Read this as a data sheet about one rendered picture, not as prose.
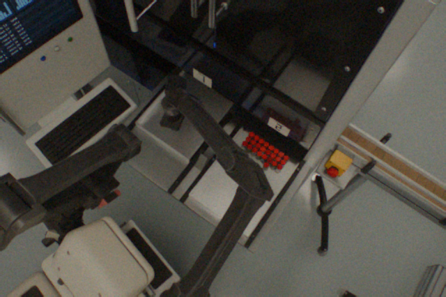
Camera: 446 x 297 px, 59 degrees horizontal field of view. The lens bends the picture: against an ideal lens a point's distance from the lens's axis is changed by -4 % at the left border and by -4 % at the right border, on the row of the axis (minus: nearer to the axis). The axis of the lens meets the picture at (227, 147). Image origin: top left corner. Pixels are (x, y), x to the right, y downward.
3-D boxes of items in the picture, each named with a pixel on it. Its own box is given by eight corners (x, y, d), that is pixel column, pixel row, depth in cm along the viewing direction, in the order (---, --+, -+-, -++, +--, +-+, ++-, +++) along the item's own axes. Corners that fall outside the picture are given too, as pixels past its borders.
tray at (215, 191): (241, 129, 162) (242, 125, 159) (297, 166, 157) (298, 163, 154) (189, 196, 150) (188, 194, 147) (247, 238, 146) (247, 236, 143)
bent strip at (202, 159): (201, 158, 156) (201, 153, 151) (207, 163, 156) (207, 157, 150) (178, 187, 152) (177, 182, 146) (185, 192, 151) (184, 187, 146)
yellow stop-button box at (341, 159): (332, 152, 152) (339, 144, 145) (349, 162, 151) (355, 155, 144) (323, 167, 149) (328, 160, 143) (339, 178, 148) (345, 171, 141)
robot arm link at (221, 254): (260, 173, 91) (287, 185, 97) (228, 148, 101) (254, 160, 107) (165, 329, 96) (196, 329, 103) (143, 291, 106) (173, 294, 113)
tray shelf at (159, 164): (179, 63, 174) (179, 61, 172) (320, 153, 162) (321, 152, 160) (104, 147, 158) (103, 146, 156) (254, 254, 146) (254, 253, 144)
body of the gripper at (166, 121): (187, 107, 145) (186, 98, 138) (176, 132, 142) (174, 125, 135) (171, 101, 146) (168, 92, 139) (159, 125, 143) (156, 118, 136)
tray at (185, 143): (188, 67, 171) (188, 62, 168) (240, 99, 167) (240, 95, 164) (136, 125, 160) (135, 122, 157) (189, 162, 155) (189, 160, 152)
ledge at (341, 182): (331, 145, 164) (332, 143, 162) (359, 162, 161) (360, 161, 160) (314, 171, 159) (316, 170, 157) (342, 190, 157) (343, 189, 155)
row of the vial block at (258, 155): (242, 143, 159) (244, 139, 155) (281, 170, 156) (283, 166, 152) (240, 148, 159) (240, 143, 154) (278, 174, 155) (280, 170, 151)
